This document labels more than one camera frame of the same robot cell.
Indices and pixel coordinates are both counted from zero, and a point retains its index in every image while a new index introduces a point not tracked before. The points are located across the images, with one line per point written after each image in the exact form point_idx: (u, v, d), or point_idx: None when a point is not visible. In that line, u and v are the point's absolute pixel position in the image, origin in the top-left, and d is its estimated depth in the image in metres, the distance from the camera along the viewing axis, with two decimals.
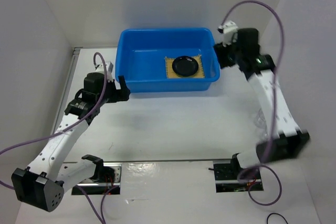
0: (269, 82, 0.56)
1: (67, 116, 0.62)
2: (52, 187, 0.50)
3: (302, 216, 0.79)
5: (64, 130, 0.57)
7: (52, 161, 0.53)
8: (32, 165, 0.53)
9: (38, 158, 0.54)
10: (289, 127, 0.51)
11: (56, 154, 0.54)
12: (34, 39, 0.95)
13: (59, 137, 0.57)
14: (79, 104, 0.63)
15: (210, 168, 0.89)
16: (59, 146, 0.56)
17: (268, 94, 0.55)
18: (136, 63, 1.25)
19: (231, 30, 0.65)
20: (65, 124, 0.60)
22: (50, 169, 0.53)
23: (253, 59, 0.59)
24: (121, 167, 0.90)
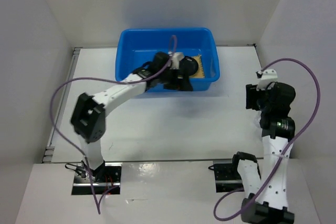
0: (279, 149, 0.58)
1: (133, 75, 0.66)
2: (101, 120, 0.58)
3: (302, 217, 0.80)
5: (129, 82, 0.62)
7: (111, 99, 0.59)
8: (96, 95, 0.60)
9: (101, 93, 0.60)
10: (277, 200, 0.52)
11: (116, 97, 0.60)
12: (34, 39, 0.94)
13: (123, 86, 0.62)
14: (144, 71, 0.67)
15: (210, 168, 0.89)
16: (121, 92, 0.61)
17: (273, 159, 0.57)
18: (136, 63, 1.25)
19: (270, 79, 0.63)
20: (130, 80, 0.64)
22: (108, 106, 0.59)
23: (274, 121, 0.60)
24: (121, 167, 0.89)
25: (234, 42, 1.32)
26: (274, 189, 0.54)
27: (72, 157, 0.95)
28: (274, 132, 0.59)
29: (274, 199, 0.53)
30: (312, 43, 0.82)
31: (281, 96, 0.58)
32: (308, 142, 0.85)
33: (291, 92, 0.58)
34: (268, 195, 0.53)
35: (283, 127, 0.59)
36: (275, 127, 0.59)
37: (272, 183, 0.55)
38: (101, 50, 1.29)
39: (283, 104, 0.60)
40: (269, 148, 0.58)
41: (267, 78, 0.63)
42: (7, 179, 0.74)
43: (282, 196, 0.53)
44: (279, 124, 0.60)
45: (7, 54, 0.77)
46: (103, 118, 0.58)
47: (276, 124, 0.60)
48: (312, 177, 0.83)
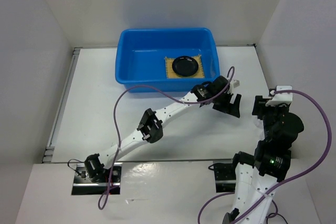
0: (265, 187, 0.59)
1: (191, 94, 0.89)
2: (159, 131, 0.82)
3: (302, 217, 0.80)
5: (185, 102, 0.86)
7: (168, 117, 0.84)
8: (158, 111, 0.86)
9: (162, 109, 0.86)
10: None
11: (172, 114, 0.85)
12: (34, 39, 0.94)
13: (179, 105, 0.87)
14: (201, 91, 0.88)
15: (210, 168, 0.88)
16: (176, 110, 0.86)
17: (256, 195, 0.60)
18: (136, 63, 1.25)
19: (281, 100, 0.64)
20: (188, 99, 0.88)
22: (165, 121, 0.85)
23: (269, 157, 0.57)
24: (121, 167, 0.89)
25: (234, 42, 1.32)
26: (251, 222, 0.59)
27: (73, 157, 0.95)
28: (264, 166, 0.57)
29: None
30: (312, 43, 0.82)
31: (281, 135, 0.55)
32: (308, 142, 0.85)
33: (294, 133, 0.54)
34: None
35: (276, 164, 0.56)
36: (266, 162, 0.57)
37: (252, 218, 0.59)
38: (101, 50, 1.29)
39: (283, 143, 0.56)
40: (256, 183, 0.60)
41: (277, 99, 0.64)
42: (6, 178, 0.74)
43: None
44: (271, 161, 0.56)
45: (6, 54, 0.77)
46: (160, 131, 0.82)
47: (269, 160, 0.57)
48: (312, 177, 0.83)
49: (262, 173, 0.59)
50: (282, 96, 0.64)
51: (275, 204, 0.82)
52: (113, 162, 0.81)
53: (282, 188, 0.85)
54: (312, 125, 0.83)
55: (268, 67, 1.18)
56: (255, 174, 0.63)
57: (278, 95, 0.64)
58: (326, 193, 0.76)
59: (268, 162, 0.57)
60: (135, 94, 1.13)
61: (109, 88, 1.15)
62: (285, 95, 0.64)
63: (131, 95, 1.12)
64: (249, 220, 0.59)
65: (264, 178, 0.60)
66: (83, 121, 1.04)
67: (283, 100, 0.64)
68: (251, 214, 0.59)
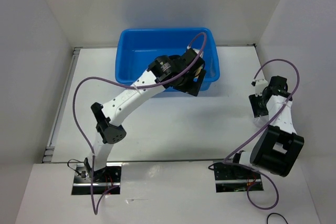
0: (282, 99, 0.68)
1: (148, 73, 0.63)
2: (112, 130, 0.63)
3: (302, 217, 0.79)
5: (137, 88, 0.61)
7: (118, 111, 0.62)
8: (107, 105, 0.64)
9: (111, 103, 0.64)
10: (287, 128, 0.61)
11: (123, 107, 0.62)
12: (34, 39, 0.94)
13: (132, 93, 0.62)
14: (163, 65, 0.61)
15: (210, 168, 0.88)
16: (128, 100, 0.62)
17: (277, 106, 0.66)
18: (136, 63, 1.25)
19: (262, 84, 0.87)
20: (143, 82, 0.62)
22: (115, 118, 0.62)
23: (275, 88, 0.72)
24: (121, 167, 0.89)
25: (234, 42, 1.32)
26: (283, 121, 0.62)
27: (73, 156, 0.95)
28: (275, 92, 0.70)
29: (283, 126, 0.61)
30: (312, 43, 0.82)
31: (278, 79, 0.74)
32: (308, 142, 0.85)
33: (283, 77, 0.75)
34: (278, 124, 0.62)
35: (283, 93, 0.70)
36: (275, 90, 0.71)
37: (282, 116, 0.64)
38: (101, 50, 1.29)
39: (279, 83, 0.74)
40: (273, 99, 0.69)
41: (259, 84, 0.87)
42: (6, 178, 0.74)
43: (291, 128, 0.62)
44: (279, 91, 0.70)
45: (5, 54, 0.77)
46: (113, 129, 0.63)
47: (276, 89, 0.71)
48: (312, 177, 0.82)
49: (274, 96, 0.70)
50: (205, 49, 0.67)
51: (272, 204, 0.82)
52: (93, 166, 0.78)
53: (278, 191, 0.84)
54: (312, 125, 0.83)
55: (268, 67, 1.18)
56: (270, 104, 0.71)
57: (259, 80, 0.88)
58: (326, 193, 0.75)
59: (277, 91, 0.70)
60: None
61: (109, 88, 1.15)
62: (263, 80, 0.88)
63: None
64: (280, 120, 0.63)
65: (278, 97, 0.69)
66: (82, 121, 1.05)
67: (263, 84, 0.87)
68: (280, 117, 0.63)
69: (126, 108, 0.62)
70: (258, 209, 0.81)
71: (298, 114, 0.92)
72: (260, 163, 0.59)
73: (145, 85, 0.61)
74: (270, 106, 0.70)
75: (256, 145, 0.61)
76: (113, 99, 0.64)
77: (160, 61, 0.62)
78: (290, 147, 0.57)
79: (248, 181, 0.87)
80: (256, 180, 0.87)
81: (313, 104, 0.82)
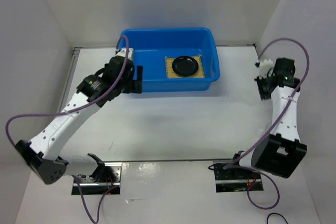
0: (288, 95, 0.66)
1: (77, 95, 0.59)
2: (48, 167, 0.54)
3: (302, 217, 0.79)
5: (69, 112, 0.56)
7: (51, 142, 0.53)
8: (35, 140, 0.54)
9: (40, 135, 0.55)
10: (290, 133, 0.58)
11: (57, 137, 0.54)
12: (34, 39, 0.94)
13: (63, 119, 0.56)
14: (92, 83, 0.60)
15: (210, 168, 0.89)
16: (61, 127, 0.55)
17: (282, 103, 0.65)
18: (136, 63, 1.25)
19: (266, 64, 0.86)
20: (74, 104, 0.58)
22: (49, 151, 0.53)
23: (282, 76, 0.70)
24: (121, 167, 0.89)
25: (234, 42, 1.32)
26: (285, 125, 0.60)
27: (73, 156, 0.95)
28: (281, 83, 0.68)
29: (286, 131, 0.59)
30: (312, 43, 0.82)
31: (285, 61, 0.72)
32: (308, 142, 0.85)
33: (290, 60, 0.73)
34: (280, 129, 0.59)
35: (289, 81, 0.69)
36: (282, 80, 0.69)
37: (285, 119, 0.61)
38: (101, 50, 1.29)
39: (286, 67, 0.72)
40: (279, 95, 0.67)
41: (263, 64, 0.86)
42: (7, 178, 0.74)
43: (295, 132, 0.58)
44: (286, 78, 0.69)
45: (5, 54, 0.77)
46: (49, 165, 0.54)
47: (283, 77, 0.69)
48: (312, 177, 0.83)
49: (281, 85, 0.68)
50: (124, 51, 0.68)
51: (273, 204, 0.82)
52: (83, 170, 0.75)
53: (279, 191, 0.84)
54: (312, 125, 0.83)
55: None
56: (274, 97, 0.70)
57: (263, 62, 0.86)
58: (326, 193, 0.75)
59: (284, 80, 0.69)
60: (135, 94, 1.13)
61: None
62: (267, 61, 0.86)
63: (130, 95, 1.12)
64: (282, 123, 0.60)
65: (284, 89, 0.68)
66: None
67: (269, 64, 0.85)
68: (283, 121, 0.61)
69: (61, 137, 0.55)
70: (258, 209, 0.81)
71: (298, 114, 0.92)
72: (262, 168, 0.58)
73: (77, 106, 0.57)
74: (275, 100, 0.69)
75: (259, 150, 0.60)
76: (42, 130, 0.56)
77: (89, 81, 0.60)
78: (291, 155, 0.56)
79: (248, 181, 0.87)
80: (256, 180, 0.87)
81: (313, 104, 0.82)
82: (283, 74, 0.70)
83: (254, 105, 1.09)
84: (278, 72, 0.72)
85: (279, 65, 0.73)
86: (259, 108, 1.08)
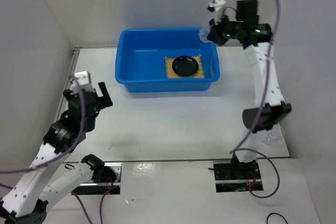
0: (263, 53, 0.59)
1: (45, 147, 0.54)
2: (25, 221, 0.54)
3: (302, 217, 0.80)
5: (37, 167, 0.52)
7: (23, 199, 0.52)
8: (7, 200, 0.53)
9: (12, 193, 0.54)
10: (277, 97, 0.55)
11: (27, 195, 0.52)
12: (34, 39, 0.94)
13: (32, 174, 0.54)
14: (59, 132, 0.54)
15: (210, 168, 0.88)
16: (31, 184, 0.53)
17: (262, 65, 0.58)
18: (136, 63, 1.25)
19: (222, 5, 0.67)
20: (42, 157, 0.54)
22: (22, 208, 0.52)
23: (252, 29, 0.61)
24: (121, 167, 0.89)
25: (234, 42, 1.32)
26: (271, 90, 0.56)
27: (73, 156, 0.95)
28: (255, 41, 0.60)
29: (272, 97, 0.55)
30: (312, 44, 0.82)
31: (248, 5, 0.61)
32: (309, 142, 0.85)
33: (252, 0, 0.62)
34: (269, 98, 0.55)
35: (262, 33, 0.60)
36: (255, 34, 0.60)
37: (270, 84, 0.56)
38: (101, 50, 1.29)
39: (250, 11, 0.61)
40: (255, 56, 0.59)
41: (219, 7, 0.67)
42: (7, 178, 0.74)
43: (280, 95, 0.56)
44: (258, 31, 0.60)
45: (6, 54, 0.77)
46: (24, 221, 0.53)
47: (255, 30, 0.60)
48: (312, 177, 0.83)
49: (255, 43, 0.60)
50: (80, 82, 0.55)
51: (268, 194, 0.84)
52: (74, 187, 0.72)
53: (277, 188, 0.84)
54: (312, 125, 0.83)
55: None
56: (250, 58, 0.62)
57: (214, 6, 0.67)
58: (326, 193, 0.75)
59: (255, 32, 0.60)
60: (135, 94, 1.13)
61: (109, 88, 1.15)
62: (220, 0, 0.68)
63: (130, 95, 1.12)
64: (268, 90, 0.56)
65: (260, 48, 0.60)
66: None
67: (223, 4, 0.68)
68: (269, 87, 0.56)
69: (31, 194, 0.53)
70: (259, 209, 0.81)
71: (298, 114, 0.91)
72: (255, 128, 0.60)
73: (45, 159, 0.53)
74: (252, 63, 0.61)
75: (249, 116, 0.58)
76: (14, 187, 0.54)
77: (56, 129, 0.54)
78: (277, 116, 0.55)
79: (248, 180, 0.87)
80: (256, 180, 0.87)
81: (313, 104, 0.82)
82: (253, 25, 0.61)
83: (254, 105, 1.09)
84: (247, 21, 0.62)
85: (246, 13, 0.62)
86: None
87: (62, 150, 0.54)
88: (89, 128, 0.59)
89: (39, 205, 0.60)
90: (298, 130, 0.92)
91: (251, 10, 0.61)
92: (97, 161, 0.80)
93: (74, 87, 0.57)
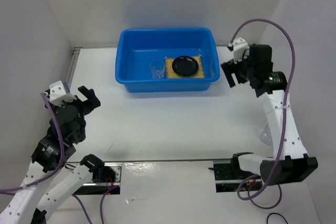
0: (280, 102, 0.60)
1: (34, 164, 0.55)
2: None
3: (302, 217, 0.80)
5: (28, 185, 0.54)
7: (17, 217, 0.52)
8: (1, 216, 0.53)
9: (6, 211, 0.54)
10: (296, 150, 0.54)
11: (21, 211, 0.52)
12: (34, 39, 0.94)
13: (23, 192, 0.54)
14: (45, 149, 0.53)
15: (210, 168, 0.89)
16: (24, 202, 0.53)
17: (277, 113, 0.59)
18: (137, 64, 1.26)
19: (242, 46, 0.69)
20: (31, 175, 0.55)
22: None
23: (265, 76, 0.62)
24: (121, 167, 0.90)
25: None
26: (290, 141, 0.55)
27: (73, 156, 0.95)
28: (269, 88, 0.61)
29: (293, 150, 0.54)
30: (312, 44, 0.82)
31: (261, 49, 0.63)
32: (309, 142, 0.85)
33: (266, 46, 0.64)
34: (288, 150, 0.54)
35: (274, 80, 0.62)
36: (268, 83, 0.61)
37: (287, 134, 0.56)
38: (101, 50, 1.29)
39: (260, 57, 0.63)
40: (271, 104, 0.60)
41: (239, 47, 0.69)
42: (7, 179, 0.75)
43: (301, 148, 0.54)
44: (270, 78, 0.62)
45: (5, 54, 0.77)
46: None
47: (268, 77, 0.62)
48: (312, 177, 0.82)
49: (270, 91, 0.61)
50: (56, 94, 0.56)
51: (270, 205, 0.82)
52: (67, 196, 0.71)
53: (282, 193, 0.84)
54: (312, 125, 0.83)
55: None
56: (264, 105, 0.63)
57: (237, 44, 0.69)
58: (326, 194, 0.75)
59: (269, 80, 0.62)
60: (135, 94, 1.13)
61: (109, 88, 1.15)
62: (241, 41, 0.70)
63: (132, 95, 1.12)
64: (287, 141, 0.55)
65: (274, 95, 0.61)
66: None
67: (244, 46, 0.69)
68: (286, 138, 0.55)
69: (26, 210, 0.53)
70: (258, 209, 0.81)
71: (298, 115, 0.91)
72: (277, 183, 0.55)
73: (35, 178, 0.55)
74: (266, 108, 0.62)
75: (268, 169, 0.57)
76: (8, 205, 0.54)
77: (42, 146, 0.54)
78: (304, 171, 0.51)
79: (248, 181, 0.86)
80: (256, 180, 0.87)
81: (313, 104, 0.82)
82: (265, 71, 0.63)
83: (254, 105, 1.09)
84: (259, 67, 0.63)
85: (258, 60, 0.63)
86: (259, 108, 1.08)
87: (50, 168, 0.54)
88: (81, 139, 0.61)
89: (38, 215, 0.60)
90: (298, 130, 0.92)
91: (263, 59, 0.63)
92: (98, 162, 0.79)
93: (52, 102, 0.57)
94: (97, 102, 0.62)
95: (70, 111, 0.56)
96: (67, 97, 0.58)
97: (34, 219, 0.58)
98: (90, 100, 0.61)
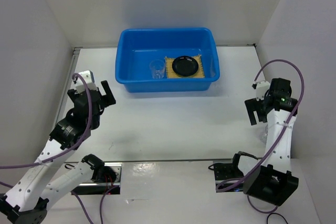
0: (283, 119, 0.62)
1: (52, 142, 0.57)
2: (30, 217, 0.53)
3: (302, 217, 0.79)
5: (43, 161, 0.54)
7: (27, 194, 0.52)
8: (10, 193, 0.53)
9: (16, 187, 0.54)
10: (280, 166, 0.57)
11: (32, 189, 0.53)
12: (34, 39, 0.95)
13: (37, 170, 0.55)
14: (65, 128, 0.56)
15: (210, 168, 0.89)
16: (36, 179, 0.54)
17: (277, 128, 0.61)
18: (136, 63, 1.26)
19: (264, 85, 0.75)
20: (48, 152, 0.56)
22: (25, 203, 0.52)
23: (278, 97, 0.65)
24: (121, 167, 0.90)
25: (234, 42, 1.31)
26: (278, 155, 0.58)
27: (73, 156, 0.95)
28: (277, 106, 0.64)
29: (278, 163, 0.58)
30: (312, 44, 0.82)
31: (281, 81, 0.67)
32: (309, 142, 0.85)
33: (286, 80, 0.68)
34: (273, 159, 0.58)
35: (286, 103, 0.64)
36: (279, 102, 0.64)
37: (279, 148, 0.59)
38: (101, 50, 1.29)
39: (280, 87, 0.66)
40: (274, 119, 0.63)
41: (261, 85, 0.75)
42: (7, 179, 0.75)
43: (285, 165, 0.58)
44: (283, 99, 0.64)
45: (5, 54, 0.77)
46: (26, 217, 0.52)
47: (281, 98, 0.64)
48: (312, 176, 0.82)
49: (277, 108, 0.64)
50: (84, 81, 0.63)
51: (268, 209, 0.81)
52: (76, 184, 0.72)
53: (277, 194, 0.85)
54: (312, 125, 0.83)
55: (268, 67, 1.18)
56: (269, 120, 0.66)
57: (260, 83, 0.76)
58: (326, 194, 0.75)
59: (281, 100, 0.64)
60: (135, 94, 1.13)
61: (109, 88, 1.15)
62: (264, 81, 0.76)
63: (131, 95, 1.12)
64: (275, 153, 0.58)
65: (280, 113, 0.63)
66: None
67: (266, 86, 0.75)
68: (276, 150, 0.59)
69: (36, 189, 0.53)
70: (258, 209, 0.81)
71: (298, 115, 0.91)
72: (253, 193, 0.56)
73: (51, 155, 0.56)
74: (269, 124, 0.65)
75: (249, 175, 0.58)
76: (19, 182, 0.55)
77: (62, 125, 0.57)
78: (284, 186, 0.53)
79: None
80: None
81: (313, 104, 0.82)
82: (280, 94, 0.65)
83: None
84: (275, 92, 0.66)
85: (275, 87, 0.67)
86: None
87: (67, 146, 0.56)
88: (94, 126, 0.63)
89: (40, 203, 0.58)
90: (298, 130, 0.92)
91: (281, 86, 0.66)
92: (97, 161, 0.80)
93: (78, 86, 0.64)
94: (112, 99, 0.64)
95: (93, 95, 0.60)
96: (92, 86, 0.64)
97: (37, 206, 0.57)
98: (107, 96, 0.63)
